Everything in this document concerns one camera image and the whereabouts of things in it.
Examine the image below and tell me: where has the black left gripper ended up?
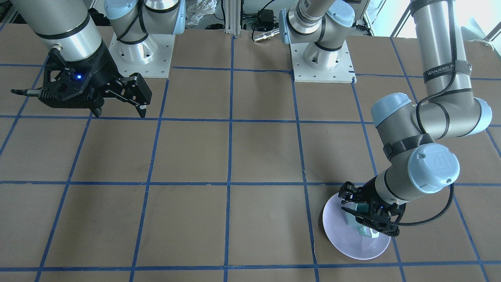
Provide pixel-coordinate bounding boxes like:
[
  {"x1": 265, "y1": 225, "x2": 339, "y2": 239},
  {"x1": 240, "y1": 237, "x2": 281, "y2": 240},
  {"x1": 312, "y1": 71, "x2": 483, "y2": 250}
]
[{"x1": 338, "y1": 181, "x2": 405, "y2": 237}]

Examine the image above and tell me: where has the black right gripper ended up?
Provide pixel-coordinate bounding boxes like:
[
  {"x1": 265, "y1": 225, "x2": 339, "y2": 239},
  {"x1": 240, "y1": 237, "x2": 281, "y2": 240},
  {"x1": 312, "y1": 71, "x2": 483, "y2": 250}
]
[{"x1": 38, "y1": 42, "x2": 152, "y2": 118}]

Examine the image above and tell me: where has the light blue faceted cup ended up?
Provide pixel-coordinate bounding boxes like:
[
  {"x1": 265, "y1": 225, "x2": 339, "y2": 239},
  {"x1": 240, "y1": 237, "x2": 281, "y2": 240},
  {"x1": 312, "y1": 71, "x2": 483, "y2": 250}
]
[{"x1": 345, "y1": 202, "x2": 380, "y2": 239}]

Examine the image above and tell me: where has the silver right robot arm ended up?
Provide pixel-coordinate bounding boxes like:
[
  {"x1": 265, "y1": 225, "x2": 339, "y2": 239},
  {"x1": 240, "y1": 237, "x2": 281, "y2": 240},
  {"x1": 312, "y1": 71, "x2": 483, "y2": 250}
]
[{"x1": 12, "y1": 0, "x2": 186, "y2": 118}]

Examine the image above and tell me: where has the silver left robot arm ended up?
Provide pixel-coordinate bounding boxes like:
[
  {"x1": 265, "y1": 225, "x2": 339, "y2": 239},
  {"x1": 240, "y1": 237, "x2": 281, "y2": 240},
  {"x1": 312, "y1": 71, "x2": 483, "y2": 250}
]
[{"x1": 338, "y1": 0, "x2": 492, "y2": 236}]

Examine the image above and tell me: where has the lilac round plate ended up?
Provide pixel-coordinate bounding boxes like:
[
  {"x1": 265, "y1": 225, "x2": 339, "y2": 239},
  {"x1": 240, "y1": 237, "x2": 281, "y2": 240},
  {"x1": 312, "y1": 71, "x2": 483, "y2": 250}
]
[{"x1": 320, "y1": 193, "x2": 391, "y2": 260}]

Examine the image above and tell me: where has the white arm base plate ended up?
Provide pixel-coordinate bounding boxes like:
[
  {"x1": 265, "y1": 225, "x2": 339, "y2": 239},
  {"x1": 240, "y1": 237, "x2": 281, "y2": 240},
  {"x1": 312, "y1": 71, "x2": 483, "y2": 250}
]
[
  {"x1": 290, "y1": 42, "x2": 357, "y2": 83},
  {"x1": 108, "y1": 34, "x2": 176, "y2": 78}
]

